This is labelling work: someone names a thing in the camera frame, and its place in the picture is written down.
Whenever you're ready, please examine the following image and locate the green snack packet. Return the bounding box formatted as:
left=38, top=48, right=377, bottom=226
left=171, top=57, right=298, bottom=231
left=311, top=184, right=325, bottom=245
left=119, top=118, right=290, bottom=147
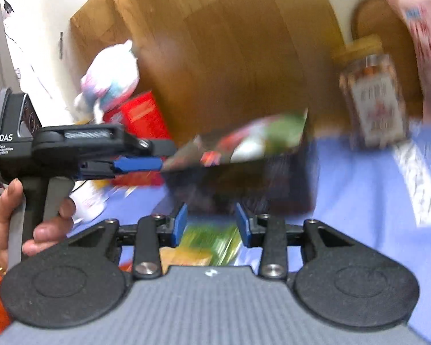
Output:
left=179, top=223, right=242, bottom=266

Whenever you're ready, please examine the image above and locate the black sheep-print cardboard box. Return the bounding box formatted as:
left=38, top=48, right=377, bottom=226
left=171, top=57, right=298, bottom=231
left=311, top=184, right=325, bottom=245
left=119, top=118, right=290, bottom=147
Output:
left=161, top=111, right=319, bottom=216

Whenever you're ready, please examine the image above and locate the yellow peanut snack packet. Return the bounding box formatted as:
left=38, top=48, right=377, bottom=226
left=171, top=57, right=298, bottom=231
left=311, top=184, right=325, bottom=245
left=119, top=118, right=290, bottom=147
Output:
left=159, top=247, right=212, bottom=274

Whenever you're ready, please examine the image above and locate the person's left hand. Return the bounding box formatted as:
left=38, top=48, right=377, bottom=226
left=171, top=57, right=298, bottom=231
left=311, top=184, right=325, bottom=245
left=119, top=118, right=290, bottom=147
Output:
left=0, top=177, right=77, bottom=277

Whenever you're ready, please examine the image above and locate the red gift bag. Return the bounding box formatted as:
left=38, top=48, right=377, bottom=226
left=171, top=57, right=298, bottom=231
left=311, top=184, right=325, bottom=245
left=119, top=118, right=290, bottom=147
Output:
left=103, top=90, right=171, bottom=187

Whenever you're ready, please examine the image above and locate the pastel plush toy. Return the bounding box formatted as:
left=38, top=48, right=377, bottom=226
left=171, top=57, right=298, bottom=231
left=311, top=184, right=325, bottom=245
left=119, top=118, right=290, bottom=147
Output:
left=74, top=40, right=140, bottom=124

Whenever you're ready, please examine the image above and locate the blue printed tablecloth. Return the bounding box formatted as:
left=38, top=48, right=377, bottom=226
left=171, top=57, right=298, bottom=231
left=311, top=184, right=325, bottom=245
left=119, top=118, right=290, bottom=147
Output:
left=66, top=120, right=431, bottom=344

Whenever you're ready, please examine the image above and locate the wooden board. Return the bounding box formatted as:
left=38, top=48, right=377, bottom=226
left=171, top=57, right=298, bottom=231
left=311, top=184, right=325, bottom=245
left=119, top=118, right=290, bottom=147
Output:
left=70, top=0, right=348, bottom=144

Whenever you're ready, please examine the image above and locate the glass nut jar gold lid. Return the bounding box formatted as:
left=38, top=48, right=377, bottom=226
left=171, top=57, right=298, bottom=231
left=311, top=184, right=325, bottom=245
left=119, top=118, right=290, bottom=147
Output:
left=332, top=35, right=409, bottom=150

